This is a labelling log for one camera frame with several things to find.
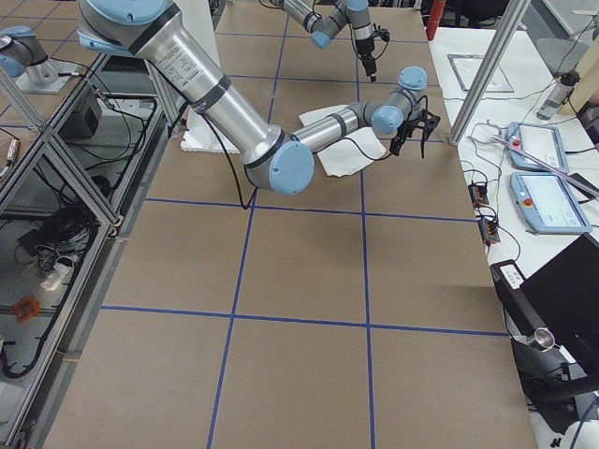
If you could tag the white long-sleeve printed shirt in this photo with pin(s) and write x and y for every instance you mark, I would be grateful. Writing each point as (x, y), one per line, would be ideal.
(351, 154)

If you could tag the blue teach pendant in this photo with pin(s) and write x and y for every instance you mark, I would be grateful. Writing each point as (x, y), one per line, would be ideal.
(542, 141)
(547, 205)

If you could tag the black laptop computer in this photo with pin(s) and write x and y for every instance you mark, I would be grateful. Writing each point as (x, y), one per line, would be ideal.
(555, 312)

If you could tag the upper blue teach pendant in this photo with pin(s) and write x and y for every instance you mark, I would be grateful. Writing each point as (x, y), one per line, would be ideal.
(542, 141)

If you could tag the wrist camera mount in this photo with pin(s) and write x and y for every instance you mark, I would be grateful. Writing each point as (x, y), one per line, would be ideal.
(380, 33)
(425, 121)

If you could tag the aluminium frame post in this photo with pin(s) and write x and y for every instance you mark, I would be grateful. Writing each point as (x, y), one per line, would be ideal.
(493, 56)

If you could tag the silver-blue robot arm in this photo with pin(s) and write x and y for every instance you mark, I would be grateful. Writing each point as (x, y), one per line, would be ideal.
(154, 31)
(352, 13)

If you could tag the lower blue teach pendant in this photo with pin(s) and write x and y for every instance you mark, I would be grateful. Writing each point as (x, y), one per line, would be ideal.
(547, 205)

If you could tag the clear water bottle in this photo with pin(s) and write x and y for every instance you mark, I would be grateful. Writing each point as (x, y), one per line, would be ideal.
(563, 88)

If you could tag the white central pedestal column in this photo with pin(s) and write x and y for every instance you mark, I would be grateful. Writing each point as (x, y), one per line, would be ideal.
(199, 137)

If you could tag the aluminium side rack frame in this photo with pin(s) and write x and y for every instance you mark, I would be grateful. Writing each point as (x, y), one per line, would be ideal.
(81, 134)

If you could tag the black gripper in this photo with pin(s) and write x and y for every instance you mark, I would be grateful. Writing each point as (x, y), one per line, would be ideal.
(401, 134)
(366, 49)

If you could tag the red cylinder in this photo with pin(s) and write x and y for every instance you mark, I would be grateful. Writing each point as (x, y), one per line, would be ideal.
(437, 10)

